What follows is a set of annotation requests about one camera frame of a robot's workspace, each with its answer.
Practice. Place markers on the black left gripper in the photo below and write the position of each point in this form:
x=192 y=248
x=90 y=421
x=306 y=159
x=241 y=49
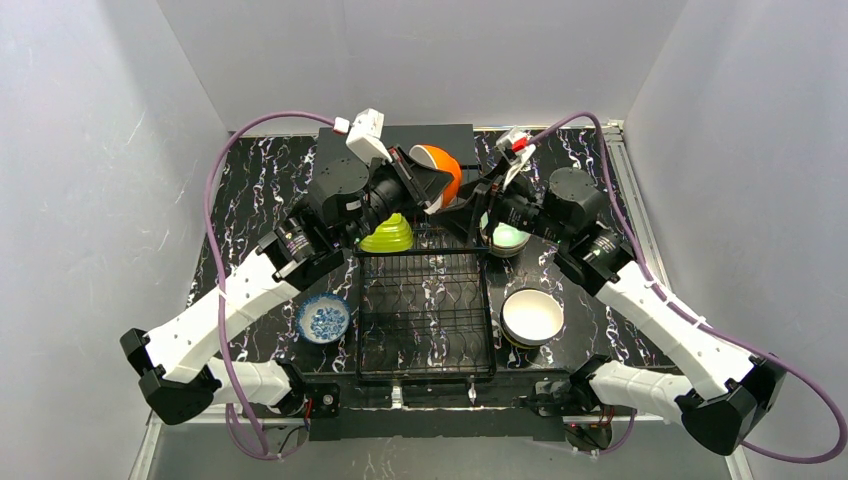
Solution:
x=404 y=179

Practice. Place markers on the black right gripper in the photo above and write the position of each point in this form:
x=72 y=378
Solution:
x=488 y=201

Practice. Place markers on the orange white bowl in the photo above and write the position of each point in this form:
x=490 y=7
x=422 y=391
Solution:
x=438 y=158

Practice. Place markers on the green white bowl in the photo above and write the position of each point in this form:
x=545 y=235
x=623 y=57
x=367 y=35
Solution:
x=394 y=235

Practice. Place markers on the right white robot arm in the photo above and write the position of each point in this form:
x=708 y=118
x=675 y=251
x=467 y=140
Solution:
x=722 y=391

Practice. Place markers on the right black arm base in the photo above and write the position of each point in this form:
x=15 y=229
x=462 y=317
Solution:
x=574 y=395

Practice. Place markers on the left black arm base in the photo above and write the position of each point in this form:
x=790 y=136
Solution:
x=318 y=397

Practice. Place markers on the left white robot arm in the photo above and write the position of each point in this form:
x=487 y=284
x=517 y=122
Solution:
x=184 y=365

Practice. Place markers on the pale green bowl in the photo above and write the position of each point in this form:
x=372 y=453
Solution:
x=506 y=241

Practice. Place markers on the dark grey flat box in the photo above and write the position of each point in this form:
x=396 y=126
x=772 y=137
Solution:
x=331 y=149

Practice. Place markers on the dark striped white bowl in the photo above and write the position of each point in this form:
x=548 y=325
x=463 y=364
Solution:
x=531 y=318

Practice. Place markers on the blue patterned bowl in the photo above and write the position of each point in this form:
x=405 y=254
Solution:
x=323 y=319

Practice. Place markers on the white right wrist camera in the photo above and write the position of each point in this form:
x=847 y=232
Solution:
x=515 y=147

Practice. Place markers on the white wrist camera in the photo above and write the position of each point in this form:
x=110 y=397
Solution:
x=515 y=147
x=363 y=136

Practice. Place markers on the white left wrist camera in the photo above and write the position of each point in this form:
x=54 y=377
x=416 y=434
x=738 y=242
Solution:
x=363 y=136

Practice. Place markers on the black wire dish rack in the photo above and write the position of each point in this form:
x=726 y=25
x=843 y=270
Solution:
x=424 y=314

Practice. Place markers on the aluminium table edge rail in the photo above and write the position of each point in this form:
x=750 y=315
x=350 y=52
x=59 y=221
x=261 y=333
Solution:
x=630 y=198

